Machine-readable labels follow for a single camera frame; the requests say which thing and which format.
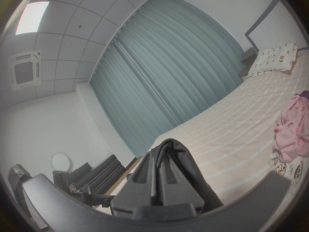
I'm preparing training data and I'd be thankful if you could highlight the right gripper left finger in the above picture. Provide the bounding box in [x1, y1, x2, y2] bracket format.
[110, 152, 157, 213]

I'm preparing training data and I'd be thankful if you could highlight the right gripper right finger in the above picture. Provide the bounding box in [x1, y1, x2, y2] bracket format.
[159, 159, 205, 209]

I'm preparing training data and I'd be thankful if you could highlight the black T-shirt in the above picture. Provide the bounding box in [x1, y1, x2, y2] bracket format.
[150, 139, 224, 208]

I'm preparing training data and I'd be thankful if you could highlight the bed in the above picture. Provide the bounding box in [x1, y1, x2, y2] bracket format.
[145, 0, 309, 206]

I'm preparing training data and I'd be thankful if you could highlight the black chest of drawers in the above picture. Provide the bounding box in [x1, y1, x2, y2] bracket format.
[69, 154, 126, 195]

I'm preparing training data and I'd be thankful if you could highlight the blue-green curtain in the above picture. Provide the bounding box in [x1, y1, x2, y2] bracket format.
[90, 39, 180, 158]
[113, 0, 245, 126]

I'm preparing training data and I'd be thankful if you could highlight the round white mirror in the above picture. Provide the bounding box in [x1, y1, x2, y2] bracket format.
[51, 152, 73, 173]

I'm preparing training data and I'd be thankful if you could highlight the white printed pyjama garment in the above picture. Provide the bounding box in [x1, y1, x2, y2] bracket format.
[269, 151, 307, 193]

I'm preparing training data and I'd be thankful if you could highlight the pink garment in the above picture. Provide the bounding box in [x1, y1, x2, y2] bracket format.
[273, 95, 309, 162]

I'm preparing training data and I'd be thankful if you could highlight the grey bedside table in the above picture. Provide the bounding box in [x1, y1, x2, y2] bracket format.
[239, 48, 257, 78]

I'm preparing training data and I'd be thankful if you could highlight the ceiling air conditioner vent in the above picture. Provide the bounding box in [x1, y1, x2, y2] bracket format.
[8, 50, 42, 91]

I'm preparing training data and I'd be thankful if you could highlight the white printed pillow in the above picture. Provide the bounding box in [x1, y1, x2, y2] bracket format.
[246, 42, 298, 79]

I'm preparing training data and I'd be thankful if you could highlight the ceiling light panel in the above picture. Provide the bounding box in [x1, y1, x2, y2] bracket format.
[16, 1, 50, 35]

